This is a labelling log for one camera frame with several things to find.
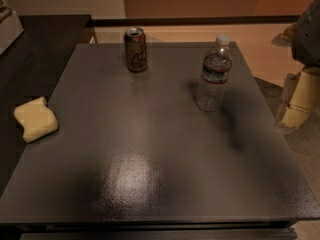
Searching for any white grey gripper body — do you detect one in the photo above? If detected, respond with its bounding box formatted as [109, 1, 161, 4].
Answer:
[291, 0, 320, 67]

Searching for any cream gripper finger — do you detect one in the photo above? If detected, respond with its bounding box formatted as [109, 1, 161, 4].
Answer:
[279, 66, 320, 128]
[276, 73, 299, 121]

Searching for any clear plastic water bottle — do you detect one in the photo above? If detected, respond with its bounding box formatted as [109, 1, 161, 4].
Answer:
[196, 34, 232, 112]

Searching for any orange soda can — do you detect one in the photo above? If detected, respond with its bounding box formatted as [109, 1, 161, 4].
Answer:
[124, 27, 147, 72]

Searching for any yellow sponge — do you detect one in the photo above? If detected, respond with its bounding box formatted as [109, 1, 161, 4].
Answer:
[14, 97, 59, 143]

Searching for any white box at left edge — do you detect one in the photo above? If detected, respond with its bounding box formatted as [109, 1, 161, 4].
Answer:
[0, 11, 24, 55]

